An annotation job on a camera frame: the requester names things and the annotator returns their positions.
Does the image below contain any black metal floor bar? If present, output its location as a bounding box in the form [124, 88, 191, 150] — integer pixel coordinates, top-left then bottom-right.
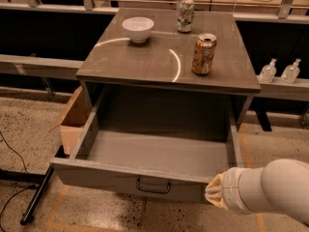
[20, 165, 54, 225]

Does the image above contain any green white soda can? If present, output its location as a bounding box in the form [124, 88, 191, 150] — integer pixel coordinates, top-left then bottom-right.
[177, 0, 194, 33]

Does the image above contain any black drawer handle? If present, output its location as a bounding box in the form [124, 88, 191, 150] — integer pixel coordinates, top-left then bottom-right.
[135, 179, 171, 194]

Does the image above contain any white ceramic bowl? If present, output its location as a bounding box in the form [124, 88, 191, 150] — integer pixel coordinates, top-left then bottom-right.
[122, 16, 155, 43]

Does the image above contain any black floor cable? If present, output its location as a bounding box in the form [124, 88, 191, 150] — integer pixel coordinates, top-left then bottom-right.
[0, 130, 40, 232]

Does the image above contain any grey metal rail frame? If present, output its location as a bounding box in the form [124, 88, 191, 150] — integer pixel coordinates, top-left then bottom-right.
[0, 0, 309, 101]

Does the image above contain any grey wooden cabinet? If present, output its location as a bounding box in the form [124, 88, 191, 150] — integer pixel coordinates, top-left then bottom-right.
[76, 9, 261, 123]

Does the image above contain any grey top drawer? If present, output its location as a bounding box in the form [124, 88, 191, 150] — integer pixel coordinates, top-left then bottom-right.
[51, 87, 239, 202]

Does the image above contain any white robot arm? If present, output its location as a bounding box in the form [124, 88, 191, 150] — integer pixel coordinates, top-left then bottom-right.
[205, 159, 309, 225]

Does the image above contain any orange gold soda can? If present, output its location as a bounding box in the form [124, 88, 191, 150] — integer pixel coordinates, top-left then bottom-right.
[192, 33, 217, 75]

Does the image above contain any clear sanitizer pump bottle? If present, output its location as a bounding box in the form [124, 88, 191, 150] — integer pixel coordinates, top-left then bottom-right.
[258, 59, 276, 83]

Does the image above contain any open cardboard box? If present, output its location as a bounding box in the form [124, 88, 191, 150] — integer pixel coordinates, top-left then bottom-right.
[50, 86, 90, 155]

